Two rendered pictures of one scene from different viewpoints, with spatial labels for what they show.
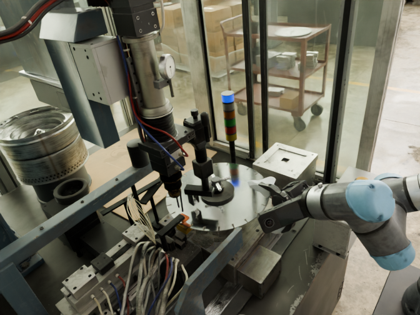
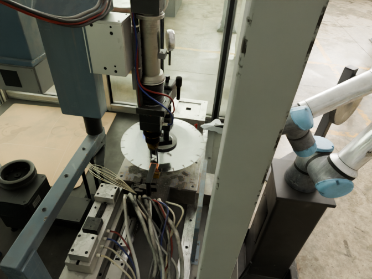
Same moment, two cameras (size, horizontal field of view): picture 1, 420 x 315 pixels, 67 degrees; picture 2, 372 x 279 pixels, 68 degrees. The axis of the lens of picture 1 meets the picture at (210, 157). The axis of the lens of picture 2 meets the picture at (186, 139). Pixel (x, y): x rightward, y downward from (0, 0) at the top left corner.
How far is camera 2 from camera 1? 0.45 m
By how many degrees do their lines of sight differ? 31
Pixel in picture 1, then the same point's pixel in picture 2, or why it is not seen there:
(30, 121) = not seen: outside the picture
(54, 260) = not seen: hidden behind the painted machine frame
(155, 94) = (158, 64)
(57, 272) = not seen: hidden behind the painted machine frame
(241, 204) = (186, 145)
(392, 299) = (280, 180)
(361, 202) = (303, 119)
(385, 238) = (309, 138)
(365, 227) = (301, 134)
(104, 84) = (124, 58)
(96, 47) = (123, 24)
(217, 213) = (174, 156)
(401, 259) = (314, 148)
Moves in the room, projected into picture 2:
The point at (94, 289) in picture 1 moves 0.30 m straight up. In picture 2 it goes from (97, 247) to (78, 182)
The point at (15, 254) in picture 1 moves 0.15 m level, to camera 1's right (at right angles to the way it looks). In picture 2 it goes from (35, 239) to (96, 210)
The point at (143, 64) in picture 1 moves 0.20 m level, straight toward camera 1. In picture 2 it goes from (154, 39) to (220, 68)
